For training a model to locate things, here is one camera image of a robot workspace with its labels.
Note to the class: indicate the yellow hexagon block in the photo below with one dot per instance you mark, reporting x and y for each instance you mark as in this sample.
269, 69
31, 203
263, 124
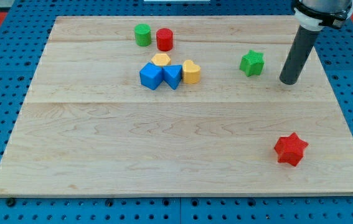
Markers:
161, 59

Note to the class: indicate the blue triangle block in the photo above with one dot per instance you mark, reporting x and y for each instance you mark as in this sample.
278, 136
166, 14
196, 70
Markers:
172, 75

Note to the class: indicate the grey cylindrical pointer rod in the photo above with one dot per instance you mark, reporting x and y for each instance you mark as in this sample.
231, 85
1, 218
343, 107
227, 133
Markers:
298, 54

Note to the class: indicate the red star block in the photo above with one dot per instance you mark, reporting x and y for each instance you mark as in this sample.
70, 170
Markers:
290, 149

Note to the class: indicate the blue cube block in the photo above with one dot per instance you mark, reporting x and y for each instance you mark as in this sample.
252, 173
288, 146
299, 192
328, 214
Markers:
151, 76

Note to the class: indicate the light wooden board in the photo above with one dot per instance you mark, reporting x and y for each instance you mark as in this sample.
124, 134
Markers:
88, 128

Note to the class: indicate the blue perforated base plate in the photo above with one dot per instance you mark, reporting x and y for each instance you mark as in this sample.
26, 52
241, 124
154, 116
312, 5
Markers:
24, 30

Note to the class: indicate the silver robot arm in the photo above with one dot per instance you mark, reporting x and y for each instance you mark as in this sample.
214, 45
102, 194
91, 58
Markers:
314, 15

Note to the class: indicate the red cylinder block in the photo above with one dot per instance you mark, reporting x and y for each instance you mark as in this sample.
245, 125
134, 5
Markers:
164, 38

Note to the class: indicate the green star block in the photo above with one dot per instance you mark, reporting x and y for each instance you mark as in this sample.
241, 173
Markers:
252, 63

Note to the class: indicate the green cylinder block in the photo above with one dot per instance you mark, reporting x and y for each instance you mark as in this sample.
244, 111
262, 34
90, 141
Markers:
142, 33

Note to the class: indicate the yellow heart block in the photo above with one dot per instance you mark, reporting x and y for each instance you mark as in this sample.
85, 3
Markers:
190, 72

